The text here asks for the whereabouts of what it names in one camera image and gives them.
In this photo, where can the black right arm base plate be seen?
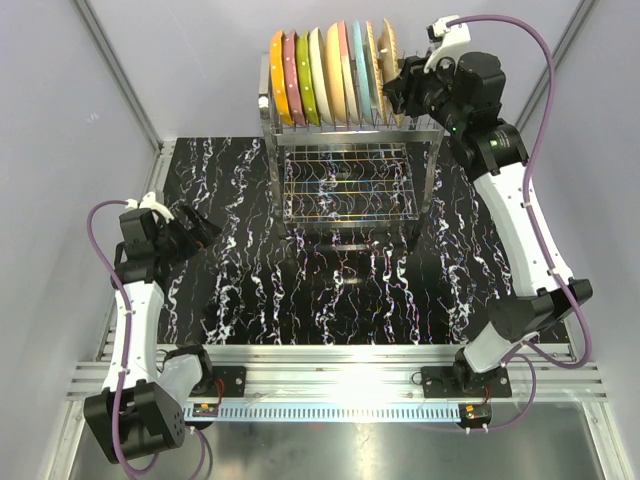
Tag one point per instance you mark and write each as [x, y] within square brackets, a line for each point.
[437, 382]

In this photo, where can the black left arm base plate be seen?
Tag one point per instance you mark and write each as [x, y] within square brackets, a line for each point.
[230, 378]

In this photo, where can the cream plate with drawing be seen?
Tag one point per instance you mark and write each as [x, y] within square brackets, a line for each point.
[317, 63]

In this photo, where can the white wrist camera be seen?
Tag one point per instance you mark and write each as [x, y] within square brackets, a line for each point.
[450, 37]
[152, 201]

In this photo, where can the pink and cream plate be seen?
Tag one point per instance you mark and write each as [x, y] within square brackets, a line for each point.
[347, 73]

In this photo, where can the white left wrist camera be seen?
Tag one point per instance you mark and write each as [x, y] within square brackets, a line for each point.
[152, 201]

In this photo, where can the black marble pattern mat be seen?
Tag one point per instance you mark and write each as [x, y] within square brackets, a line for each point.
[254, 286]

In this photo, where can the pink dotted plate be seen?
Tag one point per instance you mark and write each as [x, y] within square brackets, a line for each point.
[291, 79]

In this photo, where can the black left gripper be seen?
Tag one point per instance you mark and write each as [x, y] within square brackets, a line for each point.
[203, 232]

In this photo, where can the blue and cream plate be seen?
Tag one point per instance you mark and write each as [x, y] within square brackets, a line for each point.
[366, 112]

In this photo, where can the woven wicker tray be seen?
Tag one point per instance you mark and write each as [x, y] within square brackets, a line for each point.
[374, 77]
[389, 68]

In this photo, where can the aluminium rail frame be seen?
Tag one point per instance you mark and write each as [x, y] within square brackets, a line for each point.
[357, 376]

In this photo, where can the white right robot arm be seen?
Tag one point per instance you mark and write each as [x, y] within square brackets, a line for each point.
[545, 290]

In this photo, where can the tan plate with bear drawing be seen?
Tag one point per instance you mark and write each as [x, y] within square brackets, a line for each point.
[335, 76]

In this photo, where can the stainless steel dish rack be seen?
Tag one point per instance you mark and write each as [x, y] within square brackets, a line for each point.
[352, 177]

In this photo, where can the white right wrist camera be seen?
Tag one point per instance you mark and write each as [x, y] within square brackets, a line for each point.
[450, 37]

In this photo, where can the yellow-green dotted plate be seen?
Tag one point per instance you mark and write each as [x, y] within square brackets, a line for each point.
[305, 79]

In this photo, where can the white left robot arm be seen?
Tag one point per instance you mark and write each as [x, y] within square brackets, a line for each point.
[139, 409]

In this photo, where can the orange dotted plate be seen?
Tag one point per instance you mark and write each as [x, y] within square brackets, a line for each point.
[278, 78]

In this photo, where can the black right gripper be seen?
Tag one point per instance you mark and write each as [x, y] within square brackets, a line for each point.
[411, 80]

